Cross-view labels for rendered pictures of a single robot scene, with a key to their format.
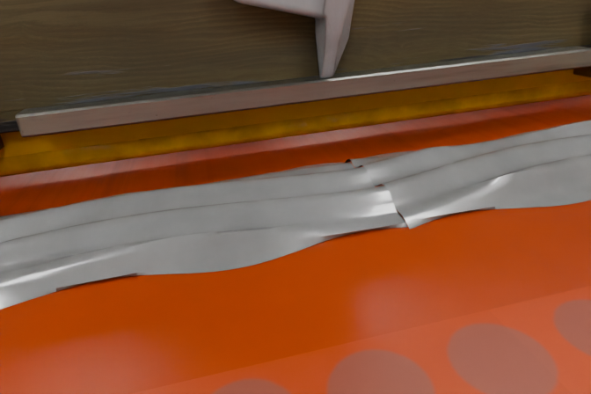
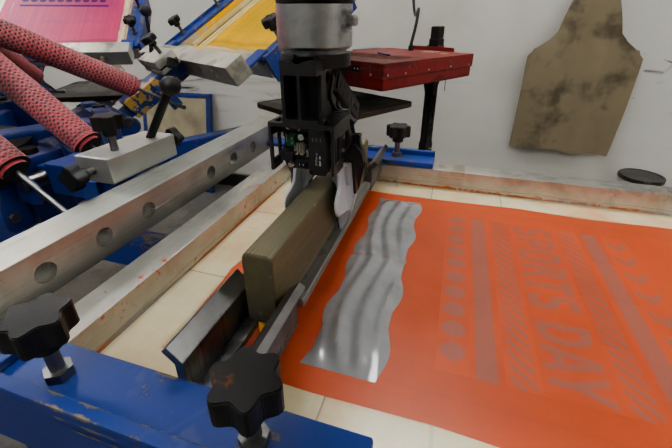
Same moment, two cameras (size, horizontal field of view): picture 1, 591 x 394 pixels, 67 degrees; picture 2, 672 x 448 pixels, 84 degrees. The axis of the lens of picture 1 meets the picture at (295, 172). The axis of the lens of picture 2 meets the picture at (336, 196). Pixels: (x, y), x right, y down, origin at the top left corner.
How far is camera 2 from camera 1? 0.40 m
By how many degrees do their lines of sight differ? 55
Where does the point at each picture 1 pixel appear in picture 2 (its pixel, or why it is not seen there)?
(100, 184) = (305, 312)
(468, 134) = (358, 225)
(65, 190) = (301, 322)
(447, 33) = not seen: hidden behind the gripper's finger
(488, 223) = (413, 253)
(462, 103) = not seen: hidden behind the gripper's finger
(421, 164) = (377, 244)
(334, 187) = (377, 263)
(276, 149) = not seen: hidden behind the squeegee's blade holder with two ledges
